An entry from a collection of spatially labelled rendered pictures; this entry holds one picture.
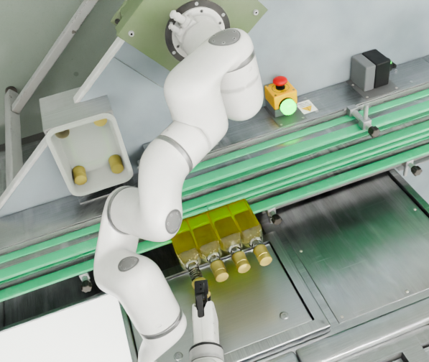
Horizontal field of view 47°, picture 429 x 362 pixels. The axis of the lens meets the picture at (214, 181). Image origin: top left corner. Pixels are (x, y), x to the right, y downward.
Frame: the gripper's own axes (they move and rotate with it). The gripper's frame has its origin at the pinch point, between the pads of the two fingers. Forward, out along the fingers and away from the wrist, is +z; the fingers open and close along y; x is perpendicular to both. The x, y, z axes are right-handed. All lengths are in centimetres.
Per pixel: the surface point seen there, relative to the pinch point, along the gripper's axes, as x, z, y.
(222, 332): -2.7, -4.0, -12.5
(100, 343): 28.6, -2.7, -11.7
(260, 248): -15.4, 9.6, 1.4
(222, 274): -5.2, 3.7, 1.2
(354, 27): -51, 59, 31
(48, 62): 47, 89, 21
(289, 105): -29, 42, 20
